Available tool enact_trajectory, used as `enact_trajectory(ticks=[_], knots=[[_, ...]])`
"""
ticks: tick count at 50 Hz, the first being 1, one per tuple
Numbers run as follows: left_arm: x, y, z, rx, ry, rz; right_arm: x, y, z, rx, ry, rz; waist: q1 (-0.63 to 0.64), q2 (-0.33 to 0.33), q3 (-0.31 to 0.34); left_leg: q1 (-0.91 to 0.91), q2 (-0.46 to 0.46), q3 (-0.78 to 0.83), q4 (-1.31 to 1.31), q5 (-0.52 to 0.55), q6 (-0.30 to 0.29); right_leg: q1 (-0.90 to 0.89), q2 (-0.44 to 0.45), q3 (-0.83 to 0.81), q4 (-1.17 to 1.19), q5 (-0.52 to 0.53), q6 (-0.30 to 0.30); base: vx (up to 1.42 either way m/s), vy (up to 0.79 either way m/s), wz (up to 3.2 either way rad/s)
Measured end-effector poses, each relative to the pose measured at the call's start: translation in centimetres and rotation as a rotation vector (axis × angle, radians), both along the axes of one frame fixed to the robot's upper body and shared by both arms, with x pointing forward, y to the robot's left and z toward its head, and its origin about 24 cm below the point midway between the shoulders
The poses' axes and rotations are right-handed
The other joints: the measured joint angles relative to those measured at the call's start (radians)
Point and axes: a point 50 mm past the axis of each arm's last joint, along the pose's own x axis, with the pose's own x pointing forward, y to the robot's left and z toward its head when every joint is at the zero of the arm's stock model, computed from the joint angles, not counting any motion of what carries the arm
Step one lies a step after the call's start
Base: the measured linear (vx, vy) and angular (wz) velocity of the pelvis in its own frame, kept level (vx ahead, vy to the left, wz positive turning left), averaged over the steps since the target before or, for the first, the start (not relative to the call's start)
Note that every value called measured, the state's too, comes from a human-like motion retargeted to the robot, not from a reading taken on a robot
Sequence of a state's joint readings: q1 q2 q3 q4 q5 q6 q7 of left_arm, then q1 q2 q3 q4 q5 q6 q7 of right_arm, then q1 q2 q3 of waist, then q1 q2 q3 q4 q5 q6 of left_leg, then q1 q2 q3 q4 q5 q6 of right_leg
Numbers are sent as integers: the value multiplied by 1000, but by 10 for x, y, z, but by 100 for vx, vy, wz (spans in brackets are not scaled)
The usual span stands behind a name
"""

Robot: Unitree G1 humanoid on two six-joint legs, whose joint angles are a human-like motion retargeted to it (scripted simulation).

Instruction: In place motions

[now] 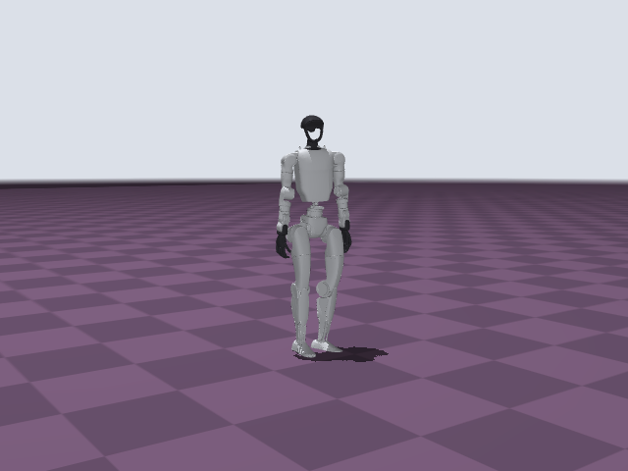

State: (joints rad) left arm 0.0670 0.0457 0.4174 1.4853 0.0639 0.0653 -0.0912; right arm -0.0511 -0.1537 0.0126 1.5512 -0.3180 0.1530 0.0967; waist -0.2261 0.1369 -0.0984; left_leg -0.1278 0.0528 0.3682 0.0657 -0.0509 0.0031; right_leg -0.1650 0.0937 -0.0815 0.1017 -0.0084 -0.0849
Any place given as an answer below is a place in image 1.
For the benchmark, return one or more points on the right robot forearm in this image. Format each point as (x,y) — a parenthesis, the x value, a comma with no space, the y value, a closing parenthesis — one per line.
(284,211)

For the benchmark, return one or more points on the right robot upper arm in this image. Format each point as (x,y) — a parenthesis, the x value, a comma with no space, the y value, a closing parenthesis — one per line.
(287,162)

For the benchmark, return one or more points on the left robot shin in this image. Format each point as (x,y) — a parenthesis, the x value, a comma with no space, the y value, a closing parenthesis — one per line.
(325,313)

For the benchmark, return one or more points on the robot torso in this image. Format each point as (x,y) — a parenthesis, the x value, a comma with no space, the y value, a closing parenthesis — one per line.
(313,174)

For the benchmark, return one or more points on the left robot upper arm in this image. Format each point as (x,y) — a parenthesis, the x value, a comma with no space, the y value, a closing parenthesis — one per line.
(340,189)

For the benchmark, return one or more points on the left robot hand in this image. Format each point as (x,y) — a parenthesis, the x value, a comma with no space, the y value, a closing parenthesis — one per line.
(346,236)

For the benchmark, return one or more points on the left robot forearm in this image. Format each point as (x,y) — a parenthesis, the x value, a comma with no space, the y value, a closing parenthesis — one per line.
(343,210)

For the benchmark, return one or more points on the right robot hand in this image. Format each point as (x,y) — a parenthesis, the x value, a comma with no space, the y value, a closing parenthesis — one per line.
(281,242)

